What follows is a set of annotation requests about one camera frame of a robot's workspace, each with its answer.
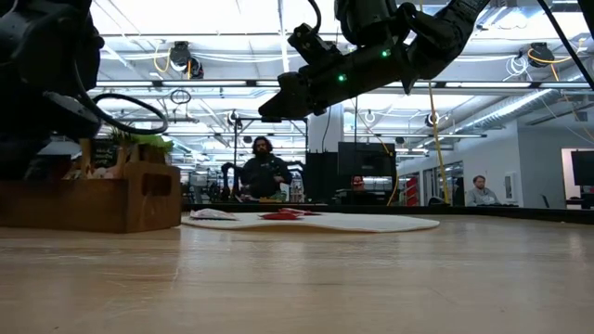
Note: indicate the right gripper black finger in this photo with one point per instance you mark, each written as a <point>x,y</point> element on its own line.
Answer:
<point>278,104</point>

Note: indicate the orange mango tea packet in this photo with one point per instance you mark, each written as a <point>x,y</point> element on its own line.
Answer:
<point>104,153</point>

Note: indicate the red strawberry tea packet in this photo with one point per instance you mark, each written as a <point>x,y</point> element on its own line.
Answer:
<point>278,216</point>
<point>211,214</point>
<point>304,211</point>

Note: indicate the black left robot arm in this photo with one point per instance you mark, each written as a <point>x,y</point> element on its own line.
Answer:
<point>46,42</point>

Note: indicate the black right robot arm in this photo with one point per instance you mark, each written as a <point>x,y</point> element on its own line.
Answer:
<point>417,28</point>

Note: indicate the person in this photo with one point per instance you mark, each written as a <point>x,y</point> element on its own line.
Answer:
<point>480,195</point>
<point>264,174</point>

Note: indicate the black monitor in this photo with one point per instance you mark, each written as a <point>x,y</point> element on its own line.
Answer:
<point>366,160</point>

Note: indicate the wooden three-compartment tray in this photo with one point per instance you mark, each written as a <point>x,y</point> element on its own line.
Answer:
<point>93,209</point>

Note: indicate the succulent in patterned white pot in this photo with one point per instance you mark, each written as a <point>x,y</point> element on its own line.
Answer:
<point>153,139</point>

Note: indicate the white round placemat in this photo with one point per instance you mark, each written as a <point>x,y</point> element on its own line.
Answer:
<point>371,223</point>

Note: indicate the black television screen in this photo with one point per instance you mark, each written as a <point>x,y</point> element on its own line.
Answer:
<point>583,168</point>

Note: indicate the black camera rig frame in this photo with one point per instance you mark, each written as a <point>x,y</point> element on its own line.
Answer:
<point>271,119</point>

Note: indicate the silver ventilation duct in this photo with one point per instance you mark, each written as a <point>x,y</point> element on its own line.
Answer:
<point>510,109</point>

